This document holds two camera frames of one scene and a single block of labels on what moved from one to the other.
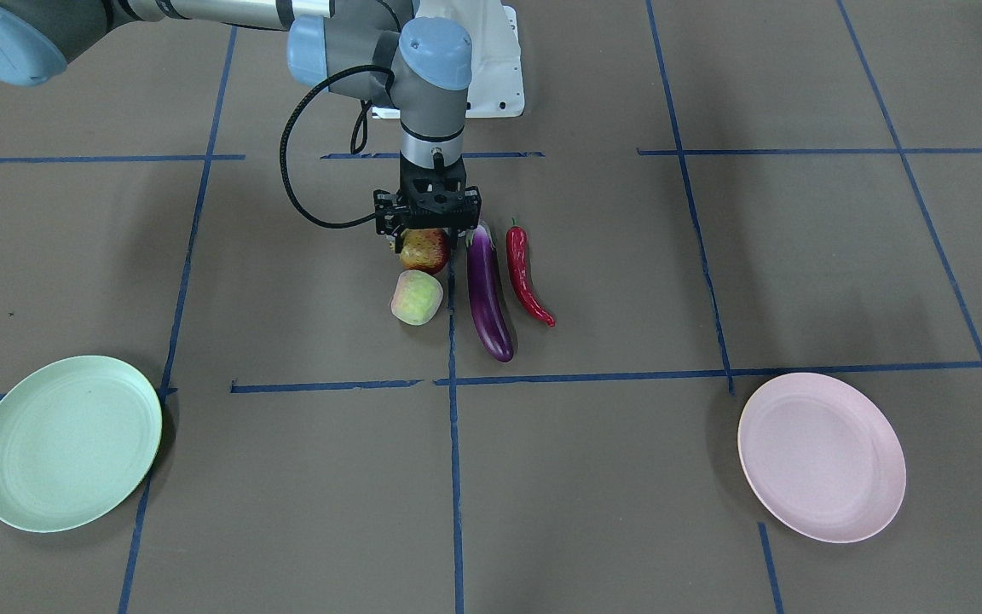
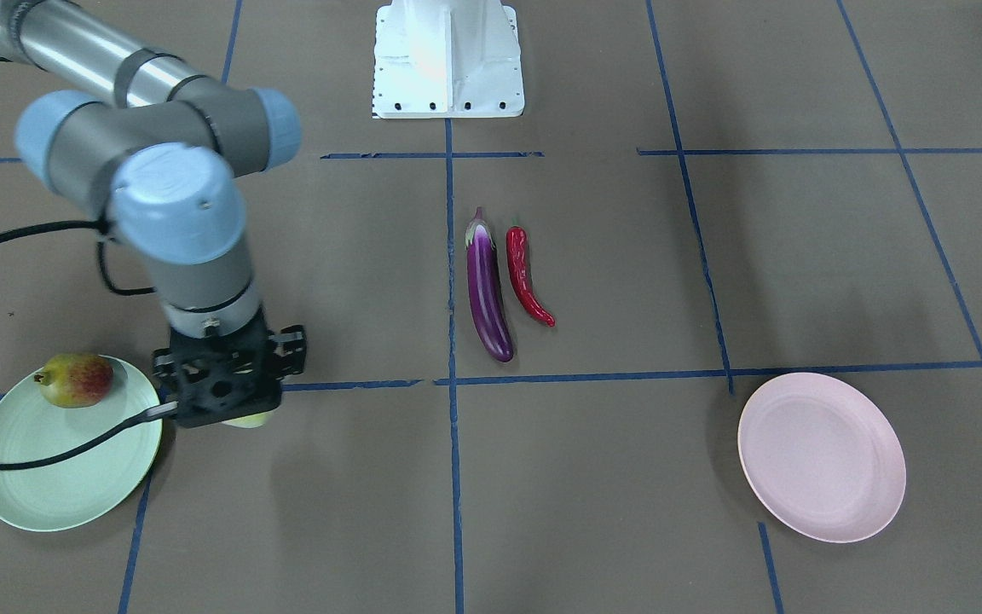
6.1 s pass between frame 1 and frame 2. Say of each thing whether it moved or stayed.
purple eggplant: stayed
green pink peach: moved
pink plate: stayed
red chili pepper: stayed
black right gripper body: moved
